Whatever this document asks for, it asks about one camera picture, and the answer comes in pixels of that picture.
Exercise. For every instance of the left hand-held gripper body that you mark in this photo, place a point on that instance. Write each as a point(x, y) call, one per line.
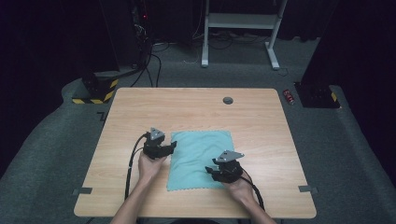
point(154, 147)

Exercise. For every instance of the person's left hand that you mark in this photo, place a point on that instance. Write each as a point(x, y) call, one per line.
point(149, 169)

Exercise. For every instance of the grey tape strip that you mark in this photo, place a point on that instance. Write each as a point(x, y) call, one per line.
point(308, 189)
point(82, 191)

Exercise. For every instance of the dark equipment rack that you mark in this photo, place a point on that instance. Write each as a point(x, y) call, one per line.
point(141, 28)

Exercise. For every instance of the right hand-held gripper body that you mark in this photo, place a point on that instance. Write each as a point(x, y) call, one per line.
point(229, 169)

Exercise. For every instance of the red can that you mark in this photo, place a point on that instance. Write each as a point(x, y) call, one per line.
point(288, 96)

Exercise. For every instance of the person's right hand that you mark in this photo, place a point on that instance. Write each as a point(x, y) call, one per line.
point(239, 191)

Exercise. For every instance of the teal cloth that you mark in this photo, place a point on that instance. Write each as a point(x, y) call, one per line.
point(193, 161)

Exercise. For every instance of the grey round table grommet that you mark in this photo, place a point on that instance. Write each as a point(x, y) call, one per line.
point(228, 100)

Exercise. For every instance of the white metal desk frame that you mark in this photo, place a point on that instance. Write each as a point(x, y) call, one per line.
point(241, 21)

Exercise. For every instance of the black yellow striped stand base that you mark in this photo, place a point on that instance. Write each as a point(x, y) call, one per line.
point(99, 90)

